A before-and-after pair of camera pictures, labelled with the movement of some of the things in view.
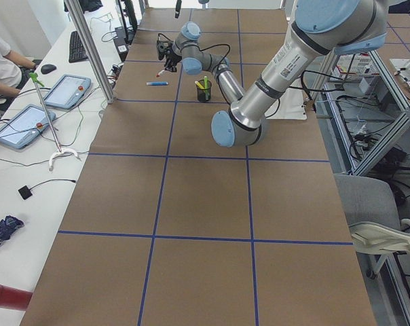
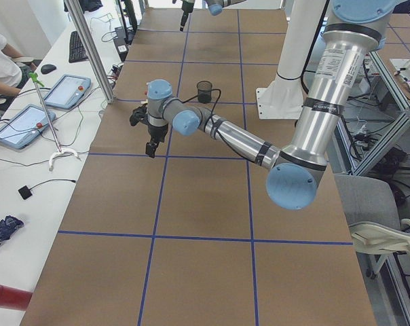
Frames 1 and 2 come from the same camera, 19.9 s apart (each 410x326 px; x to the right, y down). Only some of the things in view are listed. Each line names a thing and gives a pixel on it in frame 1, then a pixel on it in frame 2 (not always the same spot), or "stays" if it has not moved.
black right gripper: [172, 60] → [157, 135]
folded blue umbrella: [5, 227] stays
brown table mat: [167, 227] stays
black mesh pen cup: [203, 87] stays
